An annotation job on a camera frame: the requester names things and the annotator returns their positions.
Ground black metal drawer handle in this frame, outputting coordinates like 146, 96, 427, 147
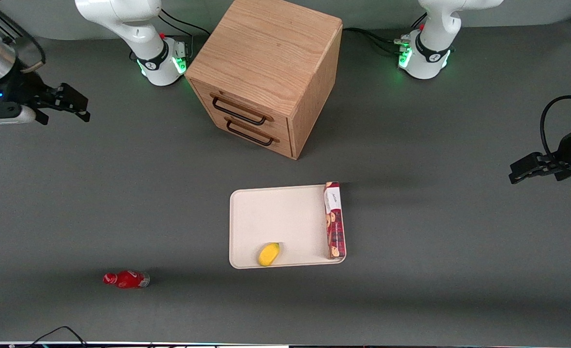
225, 119, 279, 147
211, 95, 273, 126

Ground red cookie box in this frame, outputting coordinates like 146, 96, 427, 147
324, 181, 347, 260

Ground black base cable bundle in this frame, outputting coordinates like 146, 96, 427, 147
342, 14, 428, 57
159, 9, 211, 37

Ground yellow toy mango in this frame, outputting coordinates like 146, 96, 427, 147
258, 242, 281, 267

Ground red coke bottle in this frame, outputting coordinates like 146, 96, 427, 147
102, 270, 150, 290

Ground thin black table-edge cable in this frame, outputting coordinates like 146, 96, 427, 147
23, 326, 88, 348

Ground cream plastic tray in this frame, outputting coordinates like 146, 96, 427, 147
229, 184, 347, 269

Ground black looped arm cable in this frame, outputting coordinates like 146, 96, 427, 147
541, 95, 571, 162

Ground wooden two-drawer cabinet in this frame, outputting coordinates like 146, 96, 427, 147
185, 0, 343, 160

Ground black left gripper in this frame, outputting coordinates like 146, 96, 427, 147
509, 124, 571, 185

